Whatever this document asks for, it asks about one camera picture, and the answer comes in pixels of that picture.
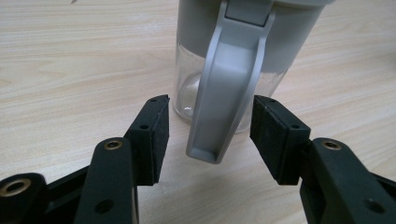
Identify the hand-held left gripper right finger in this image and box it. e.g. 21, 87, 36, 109
249, 95, 396, 224

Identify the clear container with grey lid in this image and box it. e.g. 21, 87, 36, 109
173, 0, 335, 165

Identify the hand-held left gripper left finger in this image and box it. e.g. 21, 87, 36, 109
74, 94, 171, 224

